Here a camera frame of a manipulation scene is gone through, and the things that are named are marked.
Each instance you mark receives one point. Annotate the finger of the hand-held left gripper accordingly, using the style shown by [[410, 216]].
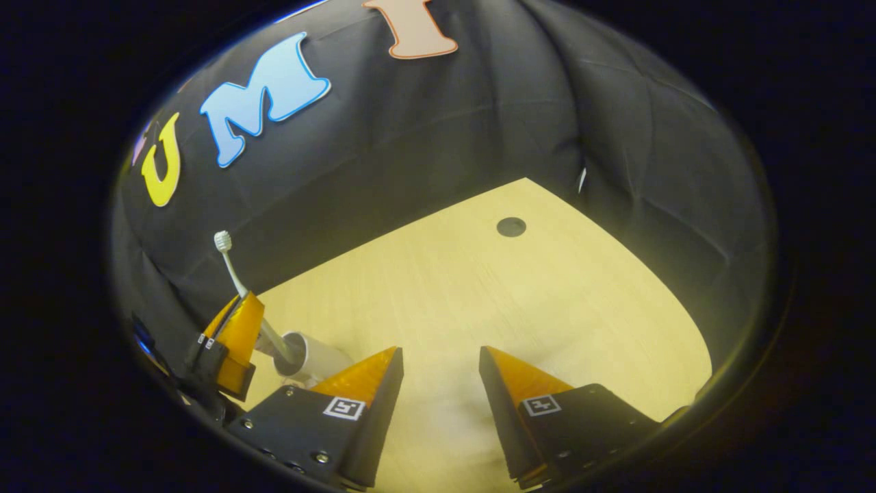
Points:
[[205, 355], [241, 335]]

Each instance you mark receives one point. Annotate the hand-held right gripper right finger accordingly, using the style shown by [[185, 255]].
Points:
[[503, 411]]

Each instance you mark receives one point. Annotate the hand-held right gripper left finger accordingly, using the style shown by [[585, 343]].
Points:
[[376, 418]]

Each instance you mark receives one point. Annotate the white toothbrush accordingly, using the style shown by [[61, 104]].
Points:
[[233, 270]]

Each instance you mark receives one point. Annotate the white cup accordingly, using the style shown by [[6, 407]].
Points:
[[321, 356]]

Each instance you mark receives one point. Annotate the wooden desktop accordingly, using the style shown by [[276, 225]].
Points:
[[513, 294]]

